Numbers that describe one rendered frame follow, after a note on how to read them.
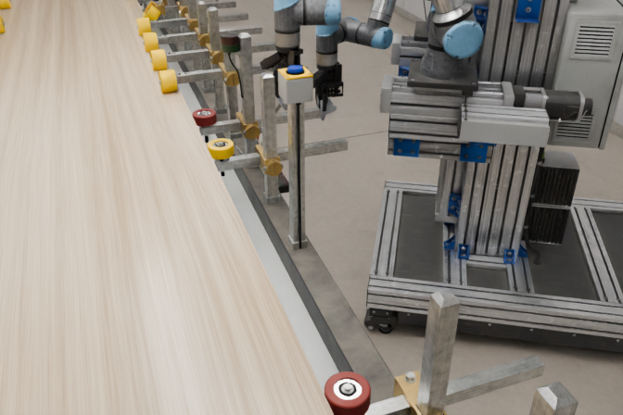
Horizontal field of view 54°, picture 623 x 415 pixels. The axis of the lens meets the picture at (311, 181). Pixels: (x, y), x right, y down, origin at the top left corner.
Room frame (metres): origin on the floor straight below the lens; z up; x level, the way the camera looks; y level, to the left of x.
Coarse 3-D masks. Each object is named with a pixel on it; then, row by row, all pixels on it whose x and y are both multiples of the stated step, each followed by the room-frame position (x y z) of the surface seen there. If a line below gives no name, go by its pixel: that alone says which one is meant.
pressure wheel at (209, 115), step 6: (204, 108) 1.95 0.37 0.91; (192, 114) 1.91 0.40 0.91; (198, 114) 1.91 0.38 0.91; (204, 114) 1.91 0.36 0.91; (210, 114) 1.90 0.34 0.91; (198, 120) 1.88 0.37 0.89; (204, 120) 1.88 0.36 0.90; (210, 120) 1.89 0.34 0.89; (216, 120) 1.91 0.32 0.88; (204, 126) 1.88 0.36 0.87
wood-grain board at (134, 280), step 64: (64, 0) 3.49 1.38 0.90; (128, 0) 3.49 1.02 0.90; (0, 64) 2.42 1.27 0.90; (64, 64) 2.42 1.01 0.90; (128, 64) 2.42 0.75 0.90; (0, 128) 1.81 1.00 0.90; (64, 128) 1.81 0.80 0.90; (128, 128) 1.81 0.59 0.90; (192, 128) 1.81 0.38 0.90; (0, 192) 1.41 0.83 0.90; (64, 192) 1.41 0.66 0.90; (128, 192) 1.41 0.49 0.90; (192, 192) 1.41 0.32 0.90; (0, 256) 1.12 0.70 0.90; (64, 256) 1.12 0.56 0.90; (128, 256) 1.12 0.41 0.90; (192, 256) 1.12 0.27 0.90; (256, 256) 1.12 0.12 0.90; (0, 320) 0.92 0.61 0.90; (64, 320) 0.92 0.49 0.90; (128, 320) 0.92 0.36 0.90; (192, 320) 0.92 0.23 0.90; (256, 320) 0.92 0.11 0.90; (0, 384) 0.75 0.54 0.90; (64, 384) 0.75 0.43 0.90; (128, 384) 0.75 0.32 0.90; (192, 384) 0.75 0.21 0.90; (256, 384) 0.75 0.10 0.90
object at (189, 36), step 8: (192, 32) 2.66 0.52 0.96; (224, 32) 2.69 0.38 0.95; (240, 32) 2.71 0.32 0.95; (248, 32) 2.73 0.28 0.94; (256, 32) 2.74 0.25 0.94; (160, 40) 2.59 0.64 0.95; (168, 40) 2.60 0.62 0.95; (176, 40) 2.62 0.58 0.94; (184, 40) 2.63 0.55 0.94; (192, 40) 2.64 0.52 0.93
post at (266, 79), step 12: (264, 72) 1.69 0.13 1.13; (264, 84) 1.67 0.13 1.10; (264, 96) 1.67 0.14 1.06; (264, 108) 1.67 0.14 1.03; (264, 120) 1.67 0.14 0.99; (264, 132) 1.67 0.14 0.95; (264, 144) 1.68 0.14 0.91; (276, 144) 1.68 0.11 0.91; (264, 156) 1.69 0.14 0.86; (276, 156) 1.68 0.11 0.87; (264, 180) 1.70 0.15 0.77; (276, 180) 1.68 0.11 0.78; (276, 192) 1.68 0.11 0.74
